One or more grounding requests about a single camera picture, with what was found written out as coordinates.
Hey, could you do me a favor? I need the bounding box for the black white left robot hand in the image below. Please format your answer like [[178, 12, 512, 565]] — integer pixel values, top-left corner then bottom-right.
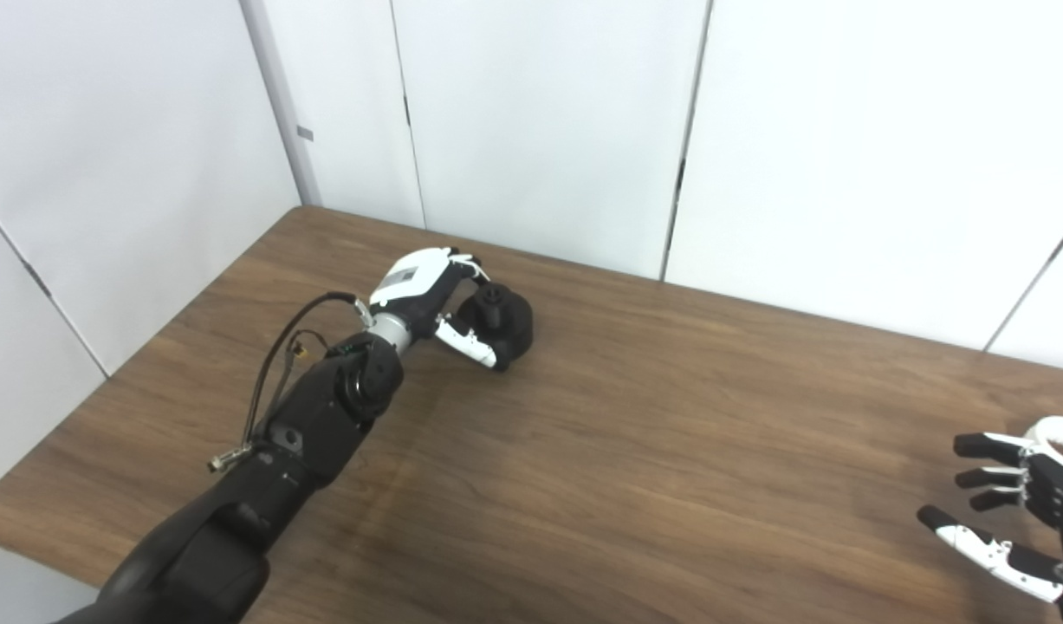
[[368, 247, 499, 372]]

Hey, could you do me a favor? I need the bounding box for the white toothed ring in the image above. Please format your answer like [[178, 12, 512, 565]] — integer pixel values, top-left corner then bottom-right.
[[1022, 416, 1063, 465]]

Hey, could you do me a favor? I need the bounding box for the round black stepped part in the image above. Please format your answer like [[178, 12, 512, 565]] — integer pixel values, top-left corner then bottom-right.
[[456, 283, 535, 372]]

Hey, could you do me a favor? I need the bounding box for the thin left arm wire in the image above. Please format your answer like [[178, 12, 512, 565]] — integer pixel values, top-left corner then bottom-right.
[[284, 334, 333, 365]]

